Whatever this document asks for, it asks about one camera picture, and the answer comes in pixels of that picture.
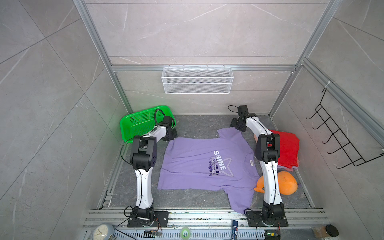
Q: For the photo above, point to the white analog clock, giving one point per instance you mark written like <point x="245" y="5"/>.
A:
<point x="103" y="232"/>

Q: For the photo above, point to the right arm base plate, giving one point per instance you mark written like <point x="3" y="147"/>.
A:
<point x="255" y="219"/>

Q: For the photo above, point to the small electronics board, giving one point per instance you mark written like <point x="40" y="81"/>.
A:
<point x="152" y="234"/>

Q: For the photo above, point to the brown jar black lid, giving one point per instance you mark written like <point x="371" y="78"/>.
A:
<point x="326" y="231"/>

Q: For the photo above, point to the blue spray can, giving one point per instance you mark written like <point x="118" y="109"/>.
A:
<point x="234" y="235"/>

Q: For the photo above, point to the green circuit board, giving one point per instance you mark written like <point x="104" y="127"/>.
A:
<point x="272" y="235"/>

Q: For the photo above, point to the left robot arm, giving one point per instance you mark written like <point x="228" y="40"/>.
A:
<point x="143" y="159"/>

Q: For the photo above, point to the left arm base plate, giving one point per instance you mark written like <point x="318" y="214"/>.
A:
<point x="161" y="219"/>

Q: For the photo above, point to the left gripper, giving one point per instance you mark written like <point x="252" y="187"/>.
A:
<point x="175" y="134"/>

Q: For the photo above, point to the purple t-shirt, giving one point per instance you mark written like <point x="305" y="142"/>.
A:
<point x="224" y="163"/>

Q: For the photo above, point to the white wire mesh shelf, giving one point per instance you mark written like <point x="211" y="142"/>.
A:
<point x="197" y="80"/>

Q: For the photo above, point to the green plastic basket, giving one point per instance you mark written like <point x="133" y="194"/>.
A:
<point x="142" y="122"/>

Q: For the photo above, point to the green tape roll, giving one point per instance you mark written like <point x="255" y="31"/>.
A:
<point x="185" y="233"/>

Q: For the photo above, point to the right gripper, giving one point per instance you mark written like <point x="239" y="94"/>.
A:
<point x="233" y="124"/>

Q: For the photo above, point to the black wire hook rack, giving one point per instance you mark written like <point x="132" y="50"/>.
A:
<point x="343" y="143"/>

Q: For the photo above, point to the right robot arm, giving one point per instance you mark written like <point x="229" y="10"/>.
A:
<point x="267" y="153"/>

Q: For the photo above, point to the orange plush toy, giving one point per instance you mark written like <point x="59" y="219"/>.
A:
<point x="287" y="184"/>

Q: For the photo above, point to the red folded t-shirt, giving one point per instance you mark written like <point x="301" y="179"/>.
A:
<point x="289" y="146"/>

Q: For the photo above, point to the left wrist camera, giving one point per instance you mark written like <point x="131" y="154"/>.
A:
<point x="168" y="122"/>

